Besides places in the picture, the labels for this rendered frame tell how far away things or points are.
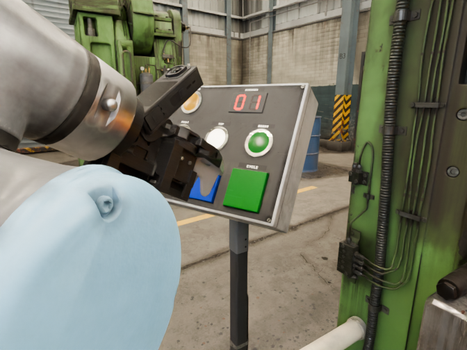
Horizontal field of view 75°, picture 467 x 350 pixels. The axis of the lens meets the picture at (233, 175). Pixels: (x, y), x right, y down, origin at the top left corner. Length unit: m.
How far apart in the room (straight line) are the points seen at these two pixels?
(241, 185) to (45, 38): 0.40
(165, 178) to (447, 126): 0.50
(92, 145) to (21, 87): 0.07
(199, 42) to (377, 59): 8.79
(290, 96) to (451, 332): 0.43
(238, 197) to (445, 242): 0.39
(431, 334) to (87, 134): 0.48
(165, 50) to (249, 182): 4.85
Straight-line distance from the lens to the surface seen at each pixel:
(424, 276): 0.74
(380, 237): 0.73
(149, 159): 0.35
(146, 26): 5.08
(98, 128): 0.28
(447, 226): 0.69
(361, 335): 0.87
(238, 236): 0.75
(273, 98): 0.62
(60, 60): 0.26
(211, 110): 0.68
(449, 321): 0.50
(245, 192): 0.55
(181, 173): 0.37
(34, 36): 0.26
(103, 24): 5.02
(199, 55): 9.35
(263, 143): 0.58
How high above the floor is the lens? 1.17
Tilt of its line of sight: 14 degrees down
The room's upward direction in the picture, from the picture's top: straight up
